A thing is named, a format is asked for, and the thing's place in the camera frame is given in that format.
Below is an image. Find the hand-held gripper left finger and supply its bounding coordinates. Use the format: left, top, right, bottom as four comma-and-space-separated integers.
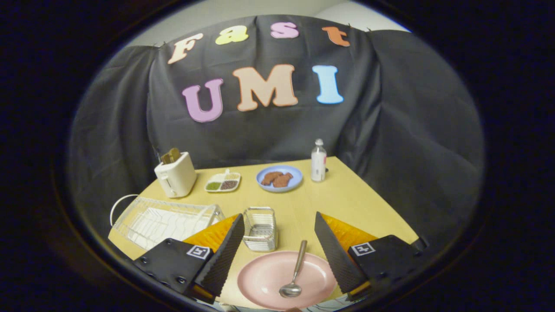
134, 214, 245, 305

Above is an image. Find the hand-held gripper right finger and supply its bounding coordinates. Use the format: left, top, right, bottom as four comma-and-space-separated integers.
314, 212, 420, 302

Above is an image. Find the small metal wire basket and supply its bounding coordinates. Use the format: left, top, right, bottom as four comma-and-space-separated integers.
243, 207, 278, 252

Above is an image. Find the pink plate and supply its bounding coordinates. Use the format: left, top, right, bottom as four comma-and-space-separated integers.
237, 251, 338, 310

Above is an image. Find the metal spoon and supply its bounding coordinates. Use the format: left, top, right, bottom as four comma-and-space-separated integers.
279, 240, 308, 299

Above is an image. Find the white wire dish rack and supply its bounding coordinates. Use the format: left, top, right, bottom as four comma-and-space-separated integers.
114, 197, 226, 251

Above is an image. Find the white sectioned condiment dish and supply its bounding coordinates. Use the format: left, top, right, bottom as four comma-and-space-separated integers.
205, 169, 241, 193

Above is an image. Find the blue plate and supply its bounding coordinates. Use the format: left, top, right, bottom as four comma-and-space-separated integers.
256, 165, 303, 192

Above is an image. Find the white toaster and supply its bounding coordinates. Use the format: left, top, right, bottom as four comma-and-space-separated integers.
154, 152, 197, 198

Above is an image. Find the clear bottle with white cap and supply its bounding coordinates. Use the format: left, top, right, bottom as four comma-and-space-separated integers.
311, 139, 327, 182

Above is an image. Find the black backdrop cloth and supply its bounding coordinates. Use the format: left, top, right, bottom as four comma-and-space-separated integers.
67, 15, 485, 260

